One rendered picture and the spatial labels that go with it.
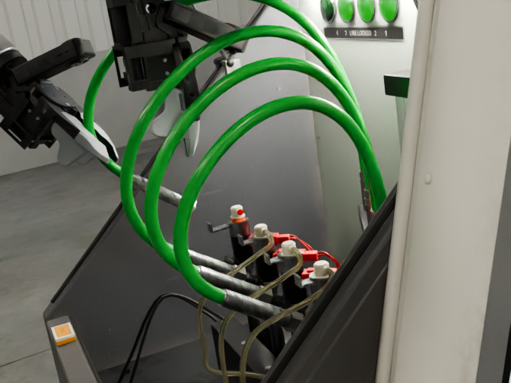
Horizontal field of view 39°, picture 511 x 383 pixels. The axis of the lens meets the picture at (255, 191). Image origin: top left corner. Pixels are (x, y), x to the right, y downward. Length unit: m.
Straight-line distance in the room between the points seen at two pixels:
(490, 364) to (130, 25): 0.56
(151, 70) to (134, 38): 0.04
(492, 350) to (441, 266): 0.08
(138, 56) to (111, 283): 0.52
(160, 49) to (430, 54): 0.37
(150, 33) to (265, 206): 0.54
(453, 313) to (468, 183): 0.10
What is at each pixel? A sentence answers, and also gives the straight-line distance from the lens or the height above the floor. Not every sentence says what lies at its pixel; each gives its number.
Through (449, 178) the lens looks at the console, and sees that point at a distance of 0.59.
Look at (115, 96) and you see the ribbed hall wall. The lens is 7.69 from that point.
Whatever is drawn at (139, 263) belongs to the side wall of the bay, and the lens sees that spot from 1.29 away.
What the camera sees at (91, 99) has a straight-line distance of 1.03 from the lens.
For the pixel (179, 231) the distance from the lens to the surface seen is 0.69.
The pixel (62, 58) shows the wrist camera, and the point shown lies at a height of 1.38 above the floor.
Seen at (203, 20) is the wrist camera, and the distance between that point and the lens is 0.90.
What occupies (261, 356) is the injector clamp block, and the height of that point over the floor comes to 0.98.
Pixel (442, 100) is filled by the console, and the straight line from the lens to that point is 0.60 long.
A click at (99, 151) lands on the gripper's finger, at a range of 1.02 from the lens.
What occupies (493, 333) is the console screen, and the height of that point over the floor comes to 1.18.
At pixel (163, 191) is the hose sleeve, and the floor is 1.17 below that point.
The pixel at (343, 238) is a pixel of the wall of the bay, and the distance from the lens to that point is 1.35.
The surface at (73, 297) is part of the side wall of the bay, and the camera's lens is 1.28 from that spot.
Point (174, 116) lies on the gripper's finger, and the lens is 0.90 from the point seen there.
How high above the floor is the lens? 1.44
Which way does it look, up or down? 16 degrees down
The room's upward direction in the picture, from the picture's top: 9 degrees counter-clockwise
